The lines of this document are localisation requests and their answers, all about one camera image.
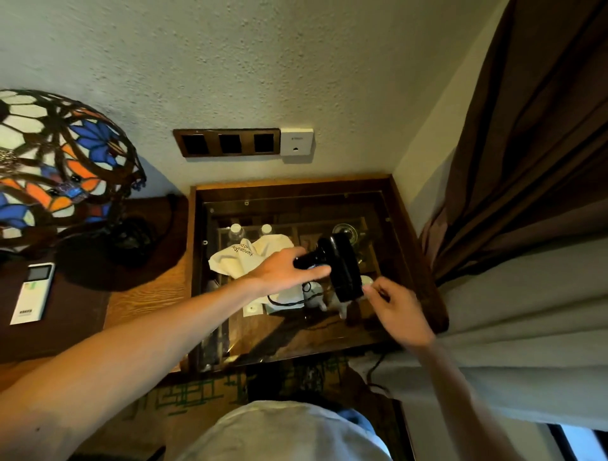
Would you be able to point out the dark desk mat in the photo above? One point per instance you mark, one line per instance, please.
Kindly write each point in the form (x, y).
(66, 327)

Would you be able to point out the person's right hand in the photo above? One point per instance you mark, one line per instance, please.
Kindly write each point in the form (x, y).
(401, 316)

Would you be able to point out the person's right forearm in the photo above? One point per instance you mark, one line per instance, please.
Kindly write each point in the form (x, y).
(456, 403)

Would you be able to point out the person's right thumb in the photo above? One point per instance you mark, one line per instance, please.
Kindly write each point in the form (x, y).
(374, 297)

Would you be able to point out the glass-top wooden side table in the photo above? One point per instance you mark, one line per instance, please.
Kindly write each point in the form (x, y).
(294, 332)

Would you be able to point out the white wall socket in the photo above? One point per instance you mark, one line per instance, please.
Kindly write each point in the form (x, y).
(296, 141)

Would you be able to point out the dark lamp base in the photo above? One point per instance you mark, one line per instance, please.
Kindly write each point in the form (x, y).
(130, 240)

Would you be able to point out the grey curtain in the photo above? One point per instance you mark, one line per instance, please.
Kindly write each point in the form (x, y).
(522, 342)

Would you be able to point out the wooden desk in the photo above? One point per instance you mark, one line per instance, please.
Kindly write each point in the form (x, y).
(142, 294)

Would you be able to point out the brown curtain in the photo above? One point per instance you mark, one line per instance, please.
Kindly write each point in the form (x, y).
(527, 142)

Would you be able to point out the white remote control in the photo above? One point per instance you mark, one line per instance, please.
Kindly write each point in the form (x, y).
(33, 293)

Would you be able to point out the person's white shirt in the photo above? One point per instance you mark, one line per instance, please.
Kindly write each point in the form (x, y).
(280, 434)

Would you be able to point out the wooden switch panel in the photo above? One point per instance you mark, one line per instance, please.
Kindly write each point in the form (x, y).
(228, 142)

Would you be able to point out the person's left thumb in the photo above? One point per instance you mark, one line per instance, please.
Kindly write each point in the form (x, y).
(311, 274)

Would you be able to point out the person's left hand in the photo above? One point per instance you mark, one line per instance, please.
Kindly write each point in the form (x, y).
(275, 275)

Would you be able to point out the person's left forearm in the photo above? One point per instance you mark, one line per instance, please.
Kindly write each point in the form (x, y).
(118, 361)

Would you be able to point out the stained glass lamp shade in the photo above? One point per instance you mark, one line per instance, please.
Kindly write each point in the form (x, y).
(52, 166)

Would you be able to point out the window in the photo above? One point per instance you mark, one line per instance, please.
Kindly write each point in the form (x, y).
(582, 444)

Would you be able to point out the white cloth bag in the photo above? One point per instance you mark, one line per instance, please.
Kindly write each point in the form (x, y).
(237, 261)

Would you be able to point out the small white card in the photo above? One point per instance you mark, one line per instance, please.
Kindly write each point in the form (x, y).
(252, 309)

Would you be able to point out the upturned drinking glass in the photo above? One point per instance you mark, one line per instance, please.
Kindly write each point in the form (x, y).
(346, 231)

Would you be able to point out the black hair dryer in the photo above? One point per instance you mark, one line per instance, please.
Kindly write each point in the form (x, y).
(344, 266)

